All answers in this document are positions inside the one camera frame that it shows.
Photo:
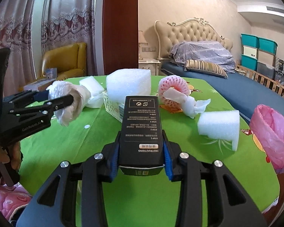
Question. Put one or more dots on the black instruction box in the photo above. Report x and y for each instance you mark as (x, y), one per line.
(141, 146)

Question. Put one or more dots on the beige table lamp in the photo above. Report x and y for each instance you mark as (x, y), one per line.
(141, 42)

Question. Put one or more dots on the patterned lace curtain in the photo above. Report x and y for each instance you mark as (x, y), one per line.
(29, 28)

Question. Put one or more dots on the beige storage box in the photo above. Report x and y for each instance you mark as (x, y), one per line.
(266, 57)

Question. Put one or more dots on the small white foam piece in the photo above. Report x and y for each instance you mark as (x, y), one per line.
(96, 99)

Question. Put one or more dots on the teal storage box lower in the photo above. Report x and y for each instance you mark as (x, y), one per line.
(249, 62)

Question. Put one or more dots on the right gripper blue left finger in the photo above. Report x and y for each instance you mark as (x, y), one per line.
(114, 161)

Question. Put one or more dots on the grey clear storage box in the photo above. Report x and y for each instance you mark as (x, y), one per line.
(266, 70)

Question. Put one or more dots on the teal storage box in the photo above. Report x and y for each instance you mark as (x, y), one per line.
(249, 62)
(250, 40)
(268, 45)

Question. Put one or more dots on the person's left hand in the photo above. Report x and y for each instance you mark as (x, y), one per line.
(12, 155)

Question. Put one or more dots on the wooden crib rail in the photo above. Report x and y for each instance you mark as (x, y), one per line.
(275, 86)

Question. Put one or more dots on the green cartoon tablecloth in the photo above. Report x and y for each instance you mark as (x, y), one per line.
(64, 165)

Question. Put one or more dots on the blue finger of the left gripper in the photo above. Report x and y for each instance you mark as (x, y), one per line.
(41, 95)

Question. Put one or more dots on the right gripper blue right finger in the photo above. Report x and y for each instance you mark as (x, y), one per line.
(168, 163)

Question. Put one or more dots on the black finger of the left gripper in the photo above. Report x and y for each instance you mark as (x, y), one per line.
(59, 102)

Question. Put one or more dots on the yellow armchair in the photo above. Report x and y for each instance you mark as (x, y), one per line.
(70, 61)

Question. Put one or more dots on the striped pillow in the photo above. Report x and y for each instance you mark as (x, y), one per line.
(205, 68)

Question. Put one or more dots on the pink fruit foam net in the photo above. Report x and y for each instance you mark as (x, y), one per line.
(172, 81)

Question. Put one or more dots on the blue folded duvet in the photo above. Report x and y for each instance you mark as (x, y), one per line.
(209, 51)

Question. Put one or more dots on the large white foam cube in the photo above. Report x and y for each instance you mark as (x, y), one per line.
(128, 82)

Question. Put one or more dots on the bed with blue sheet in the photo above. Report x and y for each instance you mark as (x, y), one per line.
(241, 92)

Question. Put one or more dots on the pink lined trash bin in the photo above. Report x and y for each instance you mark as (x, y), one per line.
(267, 125)

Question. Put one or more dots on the white tissue wad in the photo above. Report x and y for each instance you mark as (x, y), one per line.
(188, 104)

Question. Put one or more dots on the pink quilted cloth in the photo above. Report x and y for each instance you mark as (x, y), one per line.
(13, 200)

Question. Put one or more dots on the teal storage box upper right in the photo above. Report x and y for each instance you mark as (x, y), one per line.
(268, 45)

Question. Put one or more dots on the teal storage box upper left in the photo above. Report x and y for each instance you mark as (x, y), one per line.
(250, 40)

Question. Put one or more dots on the L-shaped white foam piece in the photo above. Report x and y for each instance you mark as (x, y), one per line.
(221, 128)

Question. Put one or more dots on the beige tufted headboard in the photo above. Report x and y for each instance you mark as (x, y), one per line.
(190, 30)

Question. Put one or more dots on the checkered bag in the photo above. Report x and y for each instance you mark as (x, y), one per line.
(279, 65)

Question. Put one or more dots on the white storage box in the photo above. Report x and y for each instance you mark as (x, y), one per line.
(250, 51)

